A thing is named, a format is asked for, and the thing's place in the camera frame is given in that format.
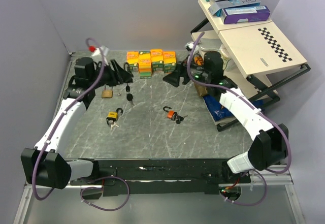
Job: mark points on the silver foil pouch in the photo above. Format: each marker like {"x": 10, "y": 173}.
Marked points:
{"x": 207, "y": 45}

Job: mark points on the cream tiered shelf rack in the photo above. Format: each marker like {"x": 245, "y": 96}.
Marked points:
{"x": 265, "y": 58}

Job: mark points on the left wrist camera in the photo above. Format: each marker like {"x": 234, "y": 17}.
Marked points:
{"x": 97, "y": 53}

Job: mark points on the grey R.O.C.S. toothpaste box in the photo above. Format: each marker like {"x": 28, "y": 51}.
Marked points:
{"x": 216, "y": 6}

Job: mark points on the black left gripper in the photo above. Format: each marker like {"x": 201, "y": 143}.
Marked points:
{"x": 115, "y": 78}

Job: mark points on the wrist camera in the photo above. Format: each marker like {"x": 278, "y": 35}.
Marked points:
{"x": 190, "y": 46}
{"x": 97, "y": 53}

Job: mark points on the orange padlock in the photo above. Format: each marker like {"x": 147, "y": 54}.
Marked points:
{"x": 173, "y": 115}

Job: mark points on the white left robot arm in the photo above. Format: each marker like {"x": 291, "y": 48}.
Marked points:
{"x": 43, "y": 164}

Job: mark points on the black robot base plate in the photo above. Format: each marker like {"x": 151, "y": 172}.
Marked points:
{"x": 163, "y": 176}

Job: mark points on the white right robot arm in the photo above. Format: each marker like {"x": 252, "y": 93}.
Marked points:
{"x": 270, "y": 140}

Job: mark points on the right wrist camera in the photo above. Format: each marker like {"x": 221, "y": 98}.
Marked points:
{"x": 190, "y": 46}

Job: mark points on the orange snack bag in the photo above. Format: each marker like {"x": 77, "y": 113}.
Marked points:
{"x": 198, "y": 60}

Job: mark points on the large brass padlock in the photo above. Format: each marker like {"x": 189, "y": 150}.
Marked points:
{"x": 107, "y": 93}

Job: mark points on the black headed keys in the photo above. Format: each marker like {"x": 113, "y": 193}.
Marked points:
{"x": 129, "y": 96}

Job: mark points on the brown snack bag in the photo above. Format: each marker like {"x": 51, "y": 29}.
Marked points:
{"x": 201, "y": 90}

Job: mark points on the purple toothpaste box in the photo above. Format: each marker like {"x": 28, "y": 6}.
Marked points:
{"x": 245, "y": 14}

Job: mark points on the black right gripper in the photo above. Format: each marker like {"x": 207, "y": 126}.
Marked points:
{"x": 173, "y": 77}

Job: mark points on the black padlock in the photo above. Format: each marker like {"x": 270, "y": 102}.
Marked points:
{"x": 127, "y": 67}

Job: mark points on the aluminium rail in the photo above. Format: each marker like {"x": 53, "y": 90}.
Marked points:
{"x": 268, "y": 198}

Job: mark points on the orange sponge pack stack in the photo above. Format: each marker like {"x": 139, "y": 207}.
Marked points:
{"x": 146, "y": 63}

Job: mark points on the blue bag under shelf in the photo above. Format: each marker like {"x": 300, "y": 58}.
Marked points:
{"x": 219, "y": 114}

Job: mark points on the yellow padlock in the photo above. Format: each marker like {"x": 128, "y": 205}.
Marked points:
{"x": 113, "y": 117}

